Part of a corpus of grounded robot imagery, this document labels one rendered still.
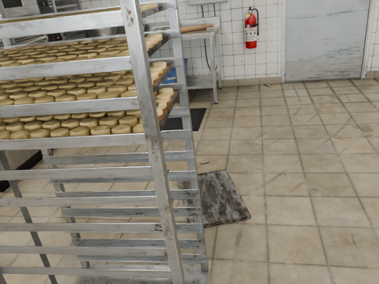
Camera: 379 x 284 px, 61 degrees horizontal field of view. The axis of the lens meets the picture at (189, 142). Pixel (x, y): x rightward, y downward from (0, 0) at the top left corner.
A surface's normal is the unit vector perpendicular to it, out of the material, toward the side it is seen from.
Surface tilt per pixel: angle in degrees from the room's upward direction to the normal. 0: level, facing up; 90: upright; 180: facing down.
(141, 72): 90
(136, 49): 90
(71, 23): 90
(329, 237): 0
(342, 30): 90
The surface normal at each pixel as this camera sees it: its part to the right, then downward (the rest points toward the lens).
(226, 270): -0.11, -0.89
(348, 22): -0.18, 0.44
